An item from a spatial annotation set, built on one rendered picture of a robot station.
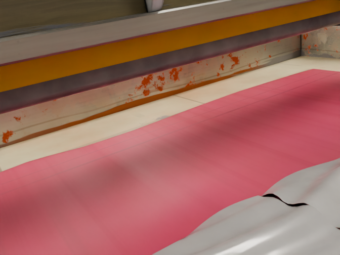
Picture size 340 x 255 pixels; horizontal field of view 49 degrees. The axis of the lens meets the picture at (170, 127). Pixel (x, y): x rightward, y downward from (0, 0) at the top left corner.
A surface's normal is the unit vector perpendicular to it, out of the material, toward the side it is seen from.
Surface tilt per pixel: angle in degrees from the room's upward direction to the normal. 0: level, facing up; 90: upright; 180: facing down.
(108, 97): 90
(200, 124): 0
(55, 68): 90
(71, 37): 90
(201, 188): 0
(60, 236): 0
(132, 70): 90
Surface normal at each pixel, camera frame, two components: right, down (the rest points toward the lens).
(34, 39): 0.53, 0.22
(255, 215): -0.06, -0.89
